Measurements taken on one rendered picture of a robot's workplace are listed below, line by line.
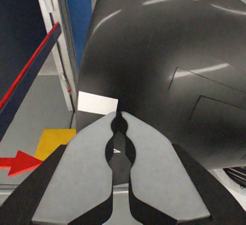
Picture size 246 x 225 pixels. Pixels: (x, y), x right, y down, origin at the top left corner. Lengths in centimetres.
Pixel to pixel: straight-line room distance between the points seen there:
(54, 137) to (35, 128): 71
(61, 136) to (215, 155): 35
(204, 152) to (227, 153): 3
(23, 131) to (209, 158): 109
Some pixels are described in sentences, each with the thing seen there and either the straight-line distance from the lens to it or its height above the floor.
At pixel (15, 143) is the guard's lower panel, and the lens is 115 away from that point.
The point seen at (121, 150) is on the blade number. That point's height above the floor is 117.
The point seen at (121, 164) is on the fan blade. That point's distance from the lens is 18.
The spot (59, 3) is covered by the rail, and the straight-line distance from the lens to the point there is 42.
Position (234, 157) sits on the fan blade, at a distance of 22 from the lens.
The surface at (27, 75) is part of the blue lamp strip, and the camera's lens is 26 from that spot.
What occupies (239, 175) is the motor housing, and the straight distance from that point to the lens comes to 39.
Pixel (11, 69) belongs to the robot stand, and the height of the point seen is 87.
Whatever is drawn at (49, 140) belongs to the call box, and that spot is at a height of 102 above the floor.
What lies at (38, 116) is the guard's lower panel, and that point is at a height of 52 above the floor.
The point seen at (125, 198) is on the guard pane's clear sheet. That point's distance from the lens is 89.
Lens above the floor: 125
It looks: 45 degrees down
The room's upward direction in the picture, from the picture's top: 177 degrees clockwise
